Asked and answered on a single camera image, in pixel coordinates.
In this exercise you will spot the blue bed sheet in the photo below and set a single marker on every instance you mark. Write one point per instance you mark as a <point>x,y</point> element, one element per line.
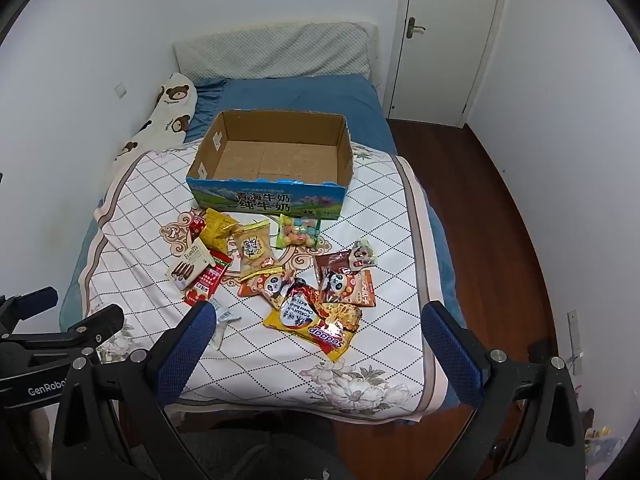
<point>300,95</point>

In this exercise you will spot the white wall socket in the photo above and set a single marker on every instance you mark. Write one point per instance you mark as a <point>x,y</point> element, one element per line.
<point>120,90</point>

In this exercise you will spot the blue printed cardboard box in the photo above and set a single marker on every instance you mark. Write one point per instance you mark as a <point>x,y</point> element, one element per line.
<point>280,160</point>

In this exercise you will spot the colourful candy bag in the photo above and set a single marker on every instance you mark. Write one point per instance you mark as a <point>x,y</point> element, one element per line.
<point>297,234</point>

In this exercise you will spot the long red snack packet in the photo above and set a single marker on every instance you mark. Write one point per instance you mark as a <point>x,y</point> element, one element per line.
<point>205,282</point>

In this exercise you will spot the brown panda snack packet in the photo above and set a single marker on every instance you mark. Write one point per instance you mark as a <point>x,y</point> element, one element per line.
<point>335,275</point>

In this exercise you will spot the white door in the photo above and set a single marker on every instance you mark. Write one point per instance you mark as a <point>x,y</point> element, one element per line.
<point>450,35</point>

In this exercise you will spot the beige cookie packet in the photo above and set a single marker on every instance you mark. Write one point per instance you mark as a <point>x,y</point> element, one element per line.
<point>252,247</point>

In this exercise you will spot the small white panda packet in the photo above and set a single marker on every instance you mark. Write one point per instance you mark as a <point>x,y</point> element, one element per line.
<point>362,255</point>

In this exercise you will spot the white diamond pattern quilt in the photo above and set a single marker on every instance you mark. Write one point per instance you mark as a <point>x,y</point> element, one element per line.
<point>150,200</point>

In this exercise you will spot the orange panda snack packet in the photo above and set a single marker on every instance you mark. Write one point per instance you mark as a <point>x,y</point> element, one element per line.
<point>270,285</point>

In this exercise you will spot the small red snack packet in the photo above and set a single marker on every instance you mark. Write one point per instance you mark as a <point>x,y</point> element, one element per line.
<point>197,225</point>

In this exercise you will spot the white biscuit stick box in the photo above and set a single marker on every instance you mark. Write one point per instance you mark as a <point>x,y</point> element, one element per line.
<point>192,260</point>

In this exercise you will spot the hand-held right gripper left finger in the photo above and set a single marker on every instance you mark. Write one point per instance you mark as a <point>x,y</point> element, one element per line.
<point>186,345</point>

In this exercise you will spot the grey dotted pillow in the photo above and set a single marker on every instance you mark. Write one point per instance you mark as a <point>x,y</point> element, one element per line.
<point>280,52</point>

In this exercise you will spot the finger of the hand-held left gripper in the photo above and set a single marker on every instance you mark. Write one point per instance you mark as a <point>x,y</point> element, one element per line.
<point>30,302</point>
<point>97,325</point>

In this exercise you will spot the white bear print bolster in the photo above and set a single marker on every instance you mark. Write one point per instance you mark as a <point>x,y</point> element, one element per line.
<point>170,110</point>

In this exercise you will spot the clear plastic wrapper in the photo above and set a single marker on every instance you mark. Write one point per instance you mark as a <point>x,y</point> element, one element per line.
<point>225,317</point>

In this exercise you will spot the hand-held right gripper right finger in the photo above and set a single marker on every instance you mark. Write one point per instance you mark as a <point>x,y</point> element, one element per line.
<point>450,350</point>

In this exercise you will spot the yellow instant noodle packet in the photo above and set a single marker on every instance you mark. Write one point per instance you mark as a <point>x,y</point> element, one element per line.
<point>320,335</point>

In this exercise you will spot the yellow snack packet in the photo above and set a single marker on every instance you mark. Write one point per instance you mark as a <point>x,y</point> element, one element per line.
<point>216,225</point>

